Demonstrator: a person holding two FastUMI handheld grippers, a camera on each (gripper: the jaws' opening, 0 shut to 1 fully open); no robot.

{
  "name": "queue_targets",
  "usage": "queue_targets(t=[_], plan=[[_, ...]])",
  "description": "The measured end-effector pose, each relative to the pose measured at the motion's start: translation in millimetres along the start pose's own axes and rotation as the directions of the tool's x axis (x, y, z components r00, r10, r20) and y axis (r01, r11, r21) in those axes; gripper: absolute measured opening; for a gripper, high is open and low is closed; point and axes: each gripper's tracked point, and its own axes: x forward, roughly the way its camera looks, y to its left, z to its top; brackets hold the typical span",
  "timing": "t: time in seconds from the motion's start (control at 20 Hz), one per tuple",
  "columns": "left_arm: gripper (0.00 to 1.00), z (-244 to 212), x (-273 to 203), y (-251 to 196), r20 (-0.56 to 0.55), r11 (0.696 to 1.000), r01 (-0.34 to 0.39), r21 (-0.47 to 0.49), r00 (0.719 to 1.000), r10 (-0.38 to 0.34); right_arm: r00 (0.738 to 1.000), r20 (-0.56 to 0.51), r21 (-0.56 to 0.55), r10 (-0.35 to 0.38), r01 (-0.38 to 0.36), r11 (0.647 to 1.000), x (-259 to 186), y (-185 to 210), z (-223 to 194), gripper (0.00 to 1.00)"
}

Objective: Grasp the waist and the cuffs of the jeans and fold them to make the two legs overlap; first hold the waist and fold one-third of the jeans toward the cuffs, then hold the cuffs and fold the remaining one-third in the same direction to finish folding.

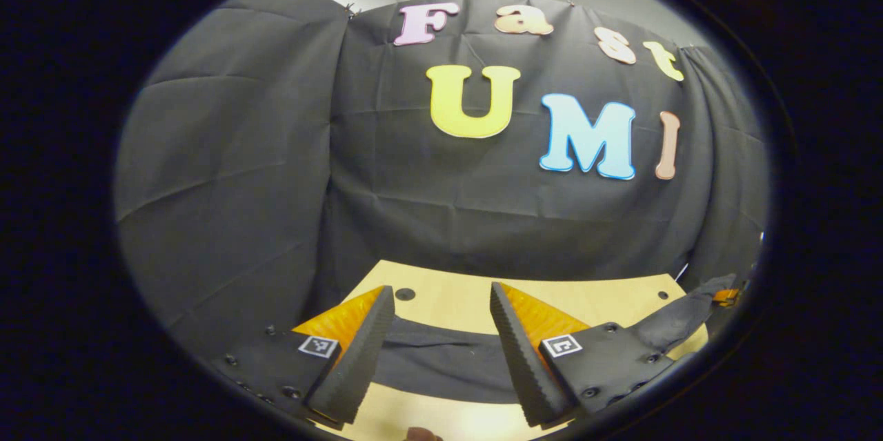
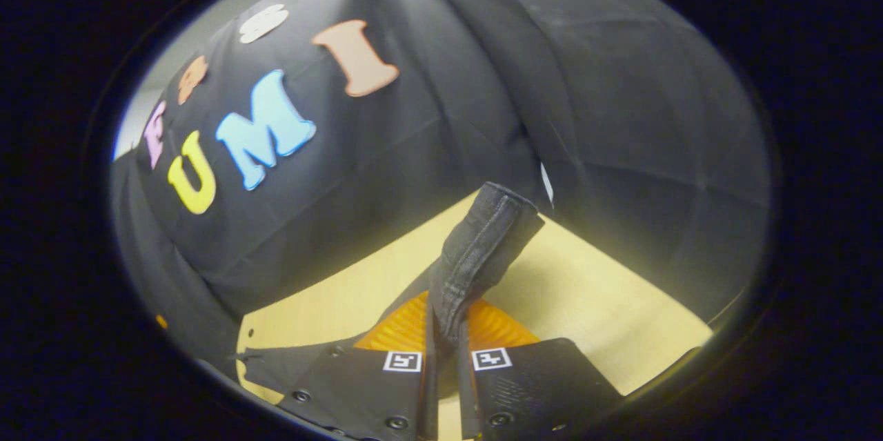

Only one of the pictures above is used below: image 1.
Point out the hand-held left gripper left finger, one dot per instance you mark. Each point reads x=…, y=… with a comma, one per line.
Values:
x=359, y=365

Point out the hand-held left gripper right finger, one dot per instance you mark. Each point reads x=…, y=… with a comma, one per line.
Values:
x=524, y=372

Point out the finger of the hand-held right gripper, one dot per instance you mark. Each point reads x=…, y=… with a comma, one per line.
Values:
x=728, y=296

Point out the black jeans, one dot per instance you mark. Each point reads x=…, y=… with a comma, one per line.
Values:
x=448, y=365

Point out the black backdrop cloth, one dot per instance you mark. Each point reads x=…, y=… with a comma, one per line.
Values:
x=276, y=185

